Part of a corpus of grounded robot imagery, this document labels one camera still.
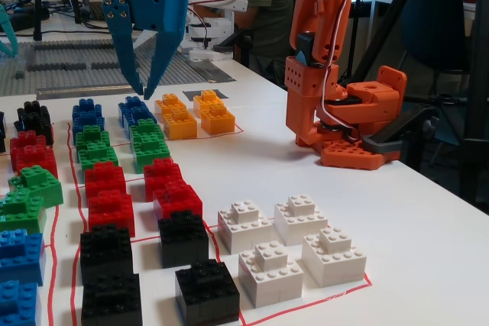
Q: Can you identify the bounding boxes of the white lego block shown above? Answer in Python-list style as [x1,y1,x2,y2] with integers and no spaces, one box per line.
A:
[217,199,274,254]
[238,240,305,308]
[301,226,368,288]
[274,195,329,247]

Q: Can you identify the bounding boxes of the person in green shirt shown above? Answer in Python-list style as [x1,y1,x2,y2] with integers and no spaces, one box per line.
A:
[179,0,295,85]

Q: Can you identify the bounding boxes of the dark blue chair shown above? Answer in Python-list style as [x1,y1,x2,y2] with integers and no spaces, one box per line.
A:
[397,0,478,166]

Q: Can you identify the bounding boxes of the thin black pole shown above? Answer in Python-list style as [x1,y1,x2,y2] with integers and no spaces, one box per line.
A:
[349,0,364,79]

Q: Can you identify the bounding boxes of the red lego block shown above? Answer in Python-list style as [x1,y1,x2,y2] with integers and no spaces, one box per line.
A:
[87,189,135,237]
[143,157,184,202]
[15,145,59,180]
[152,180,203,220]
[83,161,127,199]
[9,130,39,173]

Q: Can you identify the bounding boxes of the red black white servo cable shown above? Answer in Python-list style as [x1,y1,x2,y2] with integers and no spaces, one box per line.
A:
[315,0,364,144]

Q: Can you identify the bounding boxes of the black chair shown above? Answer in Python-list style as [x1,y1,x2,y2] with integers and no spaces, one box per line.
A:
[212,30,255,70]

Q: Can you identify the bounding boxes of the long grey brick wall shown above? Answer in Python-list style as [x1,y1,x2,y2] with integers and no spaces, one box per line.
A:
[34,40,115,52]
[91,59,139,71]

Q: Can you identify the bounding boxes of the grey duct tape strip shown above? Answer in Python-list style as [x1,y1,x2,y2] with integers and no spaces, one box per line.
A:
[185,57,237,84]
[35,83,143,102]

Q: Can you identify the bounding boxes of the green lego block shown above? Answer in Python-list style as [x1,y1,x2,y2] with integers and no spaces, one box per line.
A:
[131,137,172,174]
[75,124,112,147]
[128,118,165,144]
[77,140,119,176]
[0,192,47,234]
[8,164,64,208]

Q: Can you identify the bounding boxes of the black box device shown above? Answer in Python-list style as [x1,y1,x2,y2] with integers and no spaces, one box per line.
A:
[5,7,50,31]

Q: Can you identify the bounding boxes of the teal robot gripper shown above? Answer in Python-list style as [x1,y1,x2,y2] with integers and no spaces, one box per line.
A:
[0,2,19,59]

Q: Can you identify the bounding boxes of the grey lego baseplate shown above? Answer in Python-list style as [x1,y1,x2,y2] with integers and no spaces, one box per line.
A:
[0,37,236,98]

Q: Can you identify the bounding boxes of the grey tape square marker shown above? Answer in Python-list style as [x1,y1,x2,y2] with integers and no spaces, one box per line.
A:
[182,89,229,101]

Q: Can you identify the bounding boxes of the black table clamp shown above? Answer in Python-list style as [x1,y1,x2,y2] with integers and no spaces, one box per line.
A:
[361,104,439,162]

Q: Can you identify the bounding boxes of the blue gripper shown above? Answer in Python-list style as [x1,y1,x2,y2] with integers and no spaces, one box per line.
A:
[102,0,189,101]

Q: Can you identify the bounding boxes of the orange-yellow lego block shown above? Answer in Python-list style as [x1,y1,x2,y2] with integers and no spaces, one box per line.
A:
[193,89,225,111]
[154,92,188,115]
[199,104,236,136]
[163,108,199,140]

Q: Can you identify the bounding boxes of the black camera tripod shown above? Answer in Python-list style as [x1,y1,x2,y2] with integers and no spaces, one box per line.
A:
[343,0,489,207]

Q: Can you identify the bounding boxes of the blue lego block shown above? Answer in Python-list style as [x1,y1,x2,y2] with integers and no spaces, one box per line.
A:
[0,279,39,326]
[72,97,103,115]
[117,95,148,113]
[0,228,47,287]
[72,110,106,134]
[121,106,157,132]

